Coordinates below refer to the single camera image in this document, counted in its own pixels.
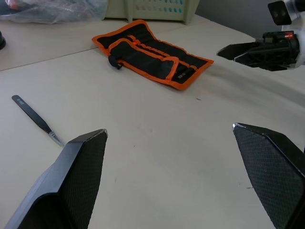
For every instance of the black orange-trimmed tool roll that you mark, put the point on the black orange-trimmed tool roll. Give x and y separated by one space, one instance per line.
147 55

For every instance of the clear plastic bag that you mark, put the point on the clear plastic bag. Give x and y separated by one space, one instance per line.
47 9

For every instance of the beige plastic basket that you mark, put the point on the beige plastic basket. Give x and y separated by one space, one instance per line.
152 9

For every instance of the black round object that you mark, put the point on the black round object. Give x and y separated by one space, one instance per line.
2 41

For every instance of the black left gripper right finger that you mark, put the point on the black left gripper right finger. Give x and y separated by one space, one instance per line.
274 171

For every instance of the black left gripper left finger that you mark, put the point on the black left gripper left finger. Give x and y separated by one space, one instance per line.
71 181

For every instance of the black tweezers with grey label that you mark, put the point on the black tweezers with grey label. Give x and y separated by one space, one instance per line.
184 74

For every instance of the black tweezers with silver tip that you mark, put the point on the black tweezers with silver tip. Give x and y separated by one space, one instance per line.
33 114

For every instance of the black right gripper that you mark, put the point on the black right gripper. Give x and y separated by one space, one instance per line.
278 44

